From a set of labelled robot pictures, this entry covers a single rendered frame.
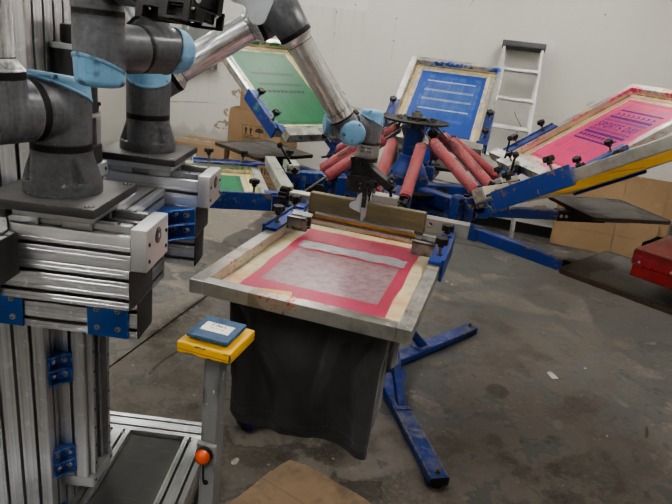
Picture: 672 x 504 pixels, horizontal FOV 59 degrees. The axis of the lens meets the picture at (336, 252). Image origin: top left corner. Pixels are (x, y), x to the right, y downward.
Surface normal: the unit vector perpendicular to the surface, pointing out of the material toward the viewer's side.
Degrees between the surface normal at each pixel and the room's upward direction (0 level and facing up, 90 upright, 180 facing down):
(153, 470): 0
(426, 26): 90
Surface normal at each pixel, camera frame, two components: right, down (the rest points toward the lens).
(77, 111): 0.87, 0.25
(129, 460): 0.11, -0.94
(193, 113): -0.29, 0.29
